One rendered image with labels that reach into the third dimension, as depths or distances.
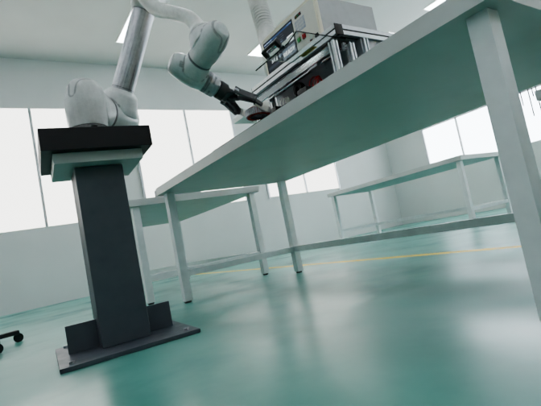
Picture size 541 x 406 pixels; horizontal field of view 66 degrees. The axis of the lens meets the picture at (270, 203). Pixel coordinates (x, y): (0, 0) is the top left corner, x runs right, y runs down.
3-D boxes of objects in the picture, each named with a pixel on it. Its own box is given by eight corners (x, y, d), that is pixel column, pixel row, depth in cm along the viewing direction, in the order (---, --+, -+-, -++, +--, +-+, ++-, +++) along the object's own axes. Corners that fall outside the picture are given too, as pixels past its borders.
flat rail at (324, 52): (332, 49, 173) (332, 43, 173) (256, 105, 224) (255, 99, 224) (335, 50, 174) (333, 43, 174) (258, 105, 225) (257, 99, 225)
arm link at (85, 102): (59, 130, 167) (51, 79, 169) (89, 139, 184) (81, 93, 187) (92, 120, 163) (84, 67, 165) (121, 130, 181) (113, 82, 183)
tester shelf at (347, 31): (336, 33, 171) (333, 22, 172) (253, 97, 227) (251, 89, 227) (404, 43, 196) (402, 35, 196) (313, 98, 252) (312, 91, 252)
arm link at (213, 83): (205, 85, 163) (218, 93, 165) (212, 67, 166) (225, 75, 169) (196, 94, 170) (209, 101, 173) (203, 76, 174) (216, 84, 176)
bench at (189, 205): (145, 306, 285) (127, 200, 291) (93, 301, 437) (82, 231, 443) (275, 272, 346) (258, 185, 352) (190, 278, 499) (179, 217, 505)
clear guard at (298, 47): (287, 43, 158) (284, 28, 158) (255, 71, 177) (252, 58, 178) (348, 51, 176) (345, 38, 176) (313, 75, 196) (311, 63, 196)
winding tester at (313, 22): (321, 36, 182) (312, -7, 184) (268, 78, 218) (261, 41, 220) (381, 45, 204) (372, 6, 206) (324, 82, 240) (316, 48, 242)
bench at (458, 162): (476, 225, 422) (460, 155, 428) (337, 245, 595) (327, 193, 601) (519, 214, 473) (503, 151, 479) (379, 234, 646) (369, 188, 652)
